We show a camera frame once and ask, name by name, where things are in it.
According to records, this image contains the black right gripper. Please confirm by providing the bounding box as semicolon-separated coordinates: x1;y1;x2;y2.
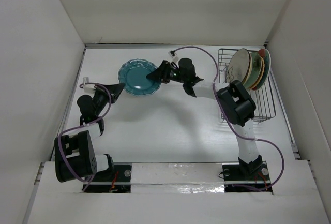
146;61;186;84

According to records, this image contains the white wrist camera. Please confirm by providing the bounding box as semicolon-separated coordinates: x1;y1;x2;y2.
169;50;179;64
79;77;96;94

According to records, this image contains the beige plate bird painting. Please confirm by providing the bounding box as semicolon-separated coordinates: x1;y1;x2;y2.
242;52;252;85

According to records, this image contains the teal scalloped plate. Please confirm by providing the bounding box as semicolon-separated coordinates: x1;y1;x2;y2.
118;59;161;96

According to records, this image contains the black wire dish rack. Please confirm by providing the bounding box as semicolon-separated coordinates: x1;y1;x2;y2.
218;48;276;123

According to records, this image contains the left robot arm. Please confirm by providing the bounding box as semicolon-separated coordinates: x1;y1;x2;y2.
54;83;125;183

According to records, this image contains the woven bamboo plate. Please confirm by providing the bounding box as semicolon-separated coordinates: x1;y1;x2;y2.
250;57;265;90

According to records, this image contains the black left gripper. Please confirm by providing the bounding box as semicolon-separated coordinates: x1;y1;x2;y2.
93;83;125;116

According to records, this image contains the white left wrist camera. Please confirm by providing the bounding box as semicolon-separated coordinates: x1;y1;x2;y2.
79;77;96;94

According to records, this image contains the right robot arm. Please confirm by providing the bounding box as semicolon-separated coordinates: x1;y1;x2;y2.
146;58;262;179

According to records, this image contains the pale green glass plate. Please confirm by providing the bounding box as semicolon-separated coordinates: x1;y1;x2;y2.
245;52;263;88

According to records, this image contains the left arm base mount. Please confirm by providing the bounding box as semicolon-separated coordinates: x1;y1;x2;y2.
84;163;132;193

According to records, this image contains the red plate teal flower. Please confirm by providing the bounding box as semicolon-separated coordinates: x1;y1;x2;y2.
254;49;271;90

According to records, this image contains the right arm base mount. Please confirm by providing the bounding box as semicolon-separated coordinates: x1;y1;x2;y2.
219;162;272;193

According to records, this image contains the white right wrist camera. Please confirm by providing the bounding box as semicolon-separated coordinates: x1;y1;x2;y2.
169;50;179;64

